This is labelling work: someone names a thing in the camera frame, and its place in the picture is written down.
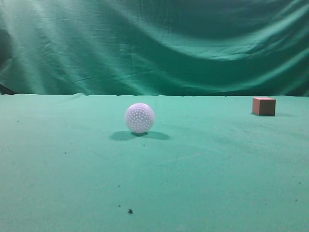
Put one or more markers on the pink cube block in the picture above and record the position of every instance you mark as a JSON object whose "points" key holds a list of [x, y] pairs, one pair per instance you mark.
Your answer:
{"points": [[264, 106]]}

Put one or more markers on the white dimpled golf ball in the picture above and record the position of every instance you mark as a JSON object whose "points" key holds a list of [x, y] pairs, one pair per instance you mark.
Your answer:
{"points": [[139, 118]]}

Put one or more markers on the green backdrop curtain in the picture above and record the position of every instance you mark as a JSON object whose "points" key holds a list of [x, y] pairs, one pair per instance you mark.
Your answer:
{"points": [[155, 47]]}

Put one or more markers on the green table cloth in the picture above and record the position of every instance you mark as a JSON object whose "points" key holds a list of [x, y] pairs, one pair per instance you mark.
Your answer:
{"points": [[69, 163]]}

